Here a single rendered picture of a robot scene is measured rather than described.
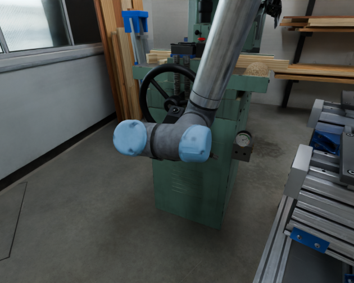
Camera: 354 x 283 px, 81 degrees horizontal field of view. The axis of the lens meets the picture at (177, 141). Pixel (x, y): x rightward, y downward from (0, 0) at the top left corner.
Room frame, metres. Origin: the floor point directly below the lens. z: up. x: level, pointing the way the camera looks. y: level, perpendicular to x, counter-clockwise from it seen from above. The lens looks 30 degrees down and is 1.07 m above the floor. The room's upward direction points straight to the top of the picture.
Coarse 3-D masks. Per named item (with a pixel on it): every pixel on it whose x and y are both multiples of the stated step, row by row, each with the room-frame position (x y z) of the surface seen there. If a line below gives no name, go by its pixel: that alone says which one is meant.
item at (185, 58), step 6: (174, 60) 0.81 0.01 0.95; (186, 60) 0.79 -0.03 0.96; (186, 66) 0.79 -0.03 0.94; (174, 72) 0.80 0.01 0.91; (174, 78) 0.80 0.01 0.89; (186, 78) 0.78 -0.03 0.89; (174, 84) 0.80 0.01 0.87; (186, 84) 0.78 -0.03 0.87; (174, 90) 0.80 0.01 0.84; (186, 90) 0.78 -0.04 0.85; (186, 96) 0.78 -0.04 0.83; (210, 156) 0.74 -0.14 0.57; (216, 156) 0.75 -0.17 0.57
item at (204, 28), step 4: (196, 24) 1.01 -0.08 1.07; (200, 24) 1.01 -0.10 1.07; (204, 24) 1.00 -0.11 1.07; (208, 24) 0.99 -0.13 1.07; (196, 28) 1.01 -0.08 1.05; (200, 28) 1.00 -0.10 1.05; (204, 28) 1.00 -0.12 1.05; (208, 28) 0.99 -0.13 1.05; (204, 32) 1.00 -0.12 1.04; (208, 32) 0.99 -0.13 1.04; (196, 36) 1.01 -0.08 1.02; (200, 36) 1.00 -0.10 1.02; (204, 36) 1.00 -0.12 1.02; (196, 40) 1.01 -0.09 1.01
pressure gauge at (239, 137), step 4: (240, 132) 0.75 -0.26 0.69; (244, 132) 0.74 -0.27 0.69; (248, 132) 0.75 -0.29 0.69; (236, 136) 0.74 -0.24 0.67; (240, 136) 0.74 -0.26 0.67; (244, 136) 0.73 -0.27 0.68; (248, 136) 0.73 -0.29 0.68; (236, 140) 0.75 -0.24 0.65; (240, 140) 0.74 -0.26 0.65; (244, 140) 0.73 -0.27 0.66; (248, 140) 0.73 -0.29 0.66; (240, 144) 0.74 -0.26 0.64; (244, 144) 0.73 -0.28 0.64; (248, 144) 0.72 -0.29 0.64
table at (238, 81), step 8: (144, 64) 1.06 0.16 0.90; (152, 64) 1.06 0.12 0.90; (136, 72) 1.00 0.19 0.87; (144, 72) 0.99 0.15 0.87; (240, 72) 0.86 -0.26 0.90; (160, 80) 0.95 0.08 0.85; (232, 80) 0.83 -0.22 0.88; (240, 80) 0.81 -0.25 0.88; (248, 80) 0.80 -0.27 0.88; (256, 80) 0.79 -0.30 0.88; (264, 80) 0.78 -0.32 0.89; (168, 88) 0.83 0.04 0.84; (232, 88) 0.82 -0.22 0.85; (240, 88) 0.81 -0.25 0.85; (248, 88) 0.80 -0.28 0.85; (256, 88) 0.79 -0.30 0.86; (264, 88) 0.78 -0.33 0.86
